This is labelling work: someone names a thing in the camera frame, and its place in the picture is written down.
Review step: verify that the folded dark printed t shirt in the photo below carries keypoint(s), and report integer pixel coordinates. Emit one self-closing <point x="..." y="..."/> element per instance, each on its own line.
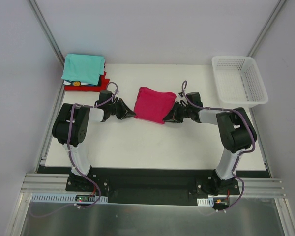
<point x="78" y="85"/>

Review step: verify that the teal t shirt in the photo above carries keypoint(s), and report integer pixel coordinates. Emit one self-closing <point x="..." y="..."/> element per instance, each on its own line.
<point x="83" y="68"/>

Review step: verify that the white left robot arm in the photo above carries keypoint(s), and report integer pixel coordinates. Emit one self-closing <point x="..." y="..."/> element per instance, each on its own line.
<point x="70" y="130"/>

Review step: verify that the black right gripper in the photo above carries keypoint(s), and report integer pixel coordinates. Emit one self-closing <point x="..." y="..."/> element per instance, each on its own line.
<point x="177" y="111"/>

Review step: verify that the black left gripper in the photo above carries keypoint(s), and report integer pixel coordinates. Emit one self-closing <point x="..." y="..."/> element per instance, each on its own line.
<point x="119" y="108"/>

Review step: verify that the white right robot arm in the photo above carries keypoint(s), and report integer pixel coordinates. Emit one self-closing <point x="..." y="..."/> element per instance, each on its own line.
<point x="236" y="132"/>

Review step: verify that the red t shirt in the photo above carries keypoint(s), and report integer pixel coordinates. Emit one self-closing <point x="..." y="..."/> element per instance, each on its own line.
<point x="103" y="80"/>

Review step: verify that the white plastic basket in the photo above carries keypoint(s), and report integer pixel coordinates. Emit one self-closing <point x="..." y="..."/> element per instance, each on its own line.
<point x="238" y="82"/>

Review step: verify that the crimson pink t shirt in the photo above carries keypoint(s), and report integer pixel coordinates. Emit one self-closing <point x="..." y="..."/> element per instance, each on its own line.
<point x="153" y="106"/>

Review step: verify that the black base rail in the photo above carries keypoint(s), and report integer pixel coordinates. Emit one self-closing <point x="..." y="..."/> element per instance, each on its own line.
<point x="153" y="186"/>

